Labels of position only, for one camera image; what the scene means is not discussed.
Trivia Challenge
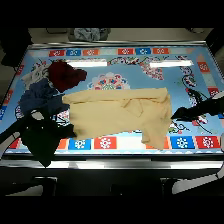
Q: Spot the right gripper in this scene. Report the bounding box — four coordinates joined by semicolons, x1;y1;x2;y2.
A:
179;103;204;122

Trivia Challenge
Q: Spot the yellow shirt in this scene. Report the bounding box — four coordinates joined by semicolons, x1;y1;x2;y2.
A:
62;87;173;151

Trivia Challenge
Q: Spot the heap of clothes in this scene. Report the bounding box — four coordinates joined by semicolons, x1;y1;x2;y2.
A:
67;27;111;42

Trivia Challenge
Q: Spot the red garment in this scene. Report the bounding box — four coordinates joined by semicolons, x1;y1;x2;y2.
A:
48;60;88;94

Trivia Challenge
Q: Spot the dark green garment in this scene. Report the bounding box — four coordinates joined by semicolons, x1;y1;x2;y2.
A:
19;111;76;168

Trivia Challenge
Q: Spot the blue garment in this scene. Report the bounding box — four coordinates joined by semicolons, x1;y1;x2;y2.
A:
18;78;72;117

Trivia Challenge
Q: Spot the silver frame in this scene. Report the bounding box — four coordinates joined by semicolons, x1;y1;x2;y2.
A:
0;39;224;197

